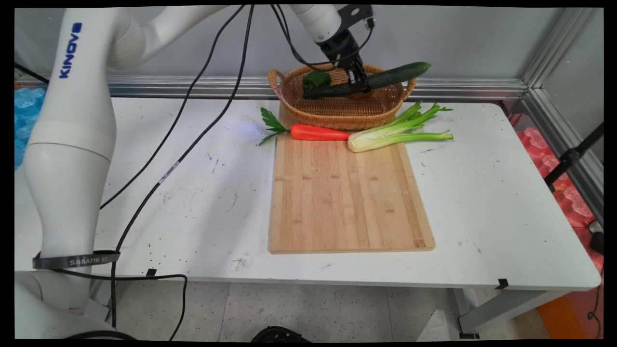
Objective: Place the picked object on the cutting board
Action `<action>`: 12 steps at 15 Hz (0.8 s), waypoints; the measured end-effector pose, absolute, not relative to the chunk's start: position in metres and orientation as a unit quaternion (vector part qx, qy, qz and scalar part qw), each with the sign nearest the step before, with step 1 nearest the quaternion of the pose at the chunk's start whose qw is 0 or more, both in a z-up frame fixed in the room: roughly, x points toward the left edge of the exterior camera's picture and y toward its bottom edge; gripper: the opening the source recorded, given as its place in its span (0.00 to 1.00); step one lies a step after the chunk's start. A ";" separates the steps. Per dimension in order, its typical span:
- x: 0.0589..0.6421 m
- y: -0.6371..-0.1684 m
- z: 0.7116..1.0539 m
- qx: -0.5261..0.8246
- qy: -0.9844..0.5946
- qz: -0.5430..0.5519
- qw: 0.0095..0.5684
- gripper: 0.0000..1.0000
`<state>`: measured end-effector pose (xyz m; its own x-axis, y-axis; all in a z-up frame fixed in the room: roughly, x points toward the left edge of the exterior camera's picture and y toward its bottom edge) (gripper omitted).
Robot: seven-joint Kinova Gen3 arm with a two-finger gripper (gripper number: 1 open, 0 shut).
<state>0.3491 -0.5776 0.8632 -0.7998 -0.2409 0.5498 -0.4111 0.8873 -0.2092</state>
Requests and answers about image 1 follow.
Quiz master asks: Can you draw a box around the thin black floor cable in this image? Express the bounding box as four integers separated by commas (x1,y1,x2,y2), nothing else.
586,267,604,334

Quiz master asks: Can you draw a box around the upright aluminium frame post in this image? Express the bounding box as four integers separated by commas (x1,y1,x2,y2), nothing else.
522,7,597,90

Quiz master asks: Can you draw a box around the grey metal table leg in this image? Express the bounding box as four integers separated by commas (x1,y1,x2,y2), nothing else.
457,288,575,339

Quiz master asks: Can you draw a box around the red bubble wrap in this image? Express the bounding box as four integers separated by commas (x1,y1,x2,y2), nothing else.
507,114,604,273

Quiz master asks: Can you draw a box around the dark green cucumber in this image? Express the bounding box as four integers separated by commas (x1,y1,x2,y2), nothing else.
302,61,432,100

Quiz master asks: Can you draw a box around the white table leg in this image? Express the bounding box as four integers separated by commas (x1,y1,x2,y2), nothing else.
86,278,119,322

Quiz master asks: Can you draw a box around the black cable to floor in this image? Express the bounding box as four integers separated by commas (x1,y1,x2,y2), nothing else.
51,268,188,341

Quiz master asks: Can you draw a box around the orange floor mat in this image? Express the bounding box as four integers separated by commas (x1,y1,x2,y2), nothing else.
537,287,604,340

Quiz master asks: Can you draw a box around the pale green celery stalk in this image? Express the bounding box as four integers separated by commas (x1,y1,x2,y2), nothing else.
348,101,454,154

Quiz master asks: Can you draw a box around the black tripod stand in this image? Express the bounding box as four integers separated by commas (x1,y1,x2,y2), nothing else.
544,122,604,193

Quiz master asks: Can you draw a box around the black round floor object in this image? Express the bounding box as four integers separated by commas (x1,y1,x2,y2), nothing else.
250,326,312,343

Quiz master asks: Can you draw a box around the bamboo cutting board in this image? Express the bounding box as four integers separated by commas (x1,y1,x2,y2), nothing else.
268,104,436,254

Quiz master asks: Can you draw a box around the small black box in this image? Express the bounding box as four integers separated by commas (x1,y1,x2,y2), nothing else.
588,221,604,256

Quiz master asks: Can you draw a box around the blue bubble wrap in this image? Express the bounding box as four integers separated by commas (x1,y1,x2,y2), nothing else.
14,87,48,169

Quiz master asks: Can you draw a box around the green bell pepper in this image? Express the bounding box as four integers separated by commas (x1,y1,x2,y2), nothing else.
302,70,333,92

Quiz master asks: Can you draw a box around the plain black cable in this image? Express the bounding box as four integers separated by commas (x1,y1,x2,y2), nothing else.
99,5,376,211

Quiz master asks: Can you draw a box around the slanted aluminium frame rail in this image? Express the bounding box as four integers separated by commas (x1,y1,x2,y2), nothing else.
522,88,604,227

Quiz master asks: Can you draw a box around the black cable with white label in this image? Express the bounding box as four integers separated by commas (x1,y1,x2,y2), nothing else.
110,5,256,329

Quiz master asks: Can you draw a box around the orange carrot with leaves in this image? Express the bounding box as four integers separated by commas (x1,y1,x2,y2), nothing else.
259,107,352,146

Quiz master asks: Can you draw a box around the horizontal aluminium frame rail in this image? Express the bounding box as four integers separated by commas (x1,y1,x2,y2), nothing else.
14,74,527,102

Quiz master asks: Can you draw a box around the grey velcro strap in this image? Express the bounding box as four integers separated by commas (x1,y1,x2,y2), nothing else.
32,250,121,270

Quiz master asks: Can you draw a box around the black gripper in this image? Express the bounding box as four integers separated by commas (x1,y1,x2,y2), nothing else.
317,29,372,95

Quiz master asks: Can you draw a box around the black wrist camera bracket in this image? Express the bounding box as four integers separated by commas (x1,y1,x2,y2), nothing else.
336,5,376,31

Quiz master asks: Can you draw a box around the woven wicker basket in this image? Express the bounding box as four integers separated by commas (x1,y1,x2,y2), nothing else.
268,63,417,132

